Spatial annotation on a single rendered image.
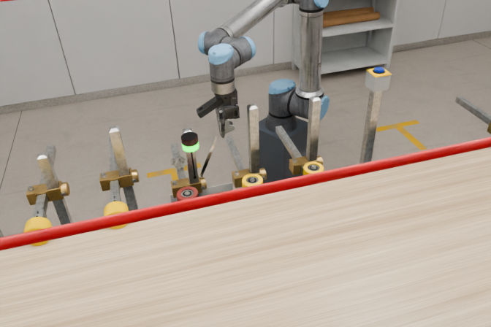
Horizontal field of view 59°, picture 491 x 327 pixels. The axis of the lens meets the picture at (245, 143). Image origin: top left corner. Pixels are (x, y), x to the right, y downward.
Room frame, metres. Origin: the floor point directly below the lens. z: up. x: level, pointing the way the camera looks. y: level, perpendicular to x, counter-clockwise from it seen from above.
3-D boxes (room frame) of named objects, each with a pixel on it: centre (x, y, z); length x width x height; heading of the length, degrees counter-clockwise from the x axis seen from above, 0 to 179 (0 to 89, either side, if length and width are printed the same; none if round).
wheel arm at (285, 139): (1.53, -0.21, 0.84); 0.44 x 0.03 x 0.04; 14
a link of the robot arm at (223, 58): (1.48, 0.07, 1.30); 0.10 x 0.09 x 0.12; 143
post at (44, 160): (1.21, 0.70, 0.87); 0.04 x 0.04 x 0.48; 14
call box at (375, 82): (1.52, -0.53, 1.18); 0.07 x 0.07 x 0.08; 14
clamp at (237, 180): (1.39, -0.01, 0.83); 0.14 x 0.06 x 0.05; 104
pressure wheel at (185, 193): (1.21, 0.22, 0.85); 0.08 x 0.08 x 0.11
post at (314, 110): (1.46, -0.27, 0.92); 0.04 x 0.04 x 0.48; 14
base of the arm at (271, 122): (2.16, -0.22, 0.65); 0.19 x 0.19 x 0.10
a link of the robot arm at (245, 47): (1.57, 0.02, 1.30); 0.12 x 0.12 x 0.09; 53
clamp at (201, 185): (1.32, 0.23, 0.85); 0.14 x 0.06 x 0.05; 104
